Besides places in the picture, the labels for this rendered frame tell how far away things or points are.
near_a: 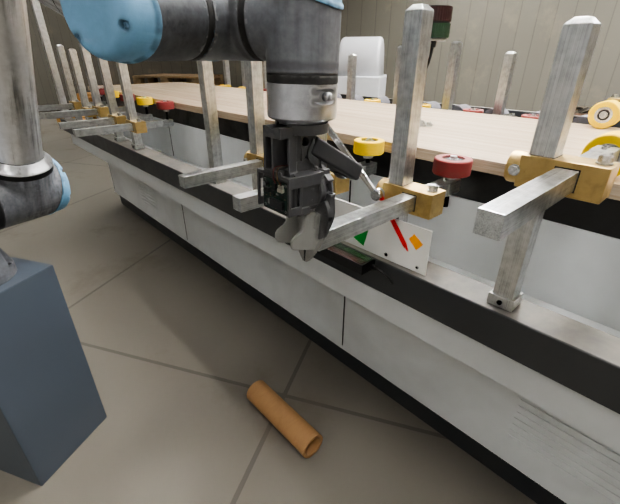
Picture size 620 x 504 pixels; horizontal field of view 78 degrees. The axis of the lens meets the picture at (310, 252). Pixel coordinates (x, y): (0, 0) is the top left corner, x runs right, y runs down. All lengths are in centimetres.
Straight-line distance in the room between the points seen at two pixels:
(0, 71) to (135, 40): 64
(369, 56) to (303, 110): 423
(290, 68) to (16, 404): 110
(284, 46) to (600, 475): 111
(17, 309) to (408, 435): 118
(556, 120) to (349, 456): 106
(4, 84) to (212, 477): 112
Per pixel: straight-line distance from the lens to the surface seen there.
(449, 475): 137
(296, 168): 51
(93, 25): 47
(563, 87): 66
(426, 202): 76
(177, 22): 48
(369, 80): 464
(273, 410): 135
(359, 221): 65
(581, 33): 66
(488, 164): 94
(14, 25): 105
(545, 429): 118
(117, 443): 150
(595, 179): 66
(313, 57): 48
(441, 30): 80
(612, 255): 92
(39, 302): 124
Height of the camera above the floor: 110
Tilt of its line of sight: 27 degrees down
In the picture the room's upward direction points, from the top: straight up
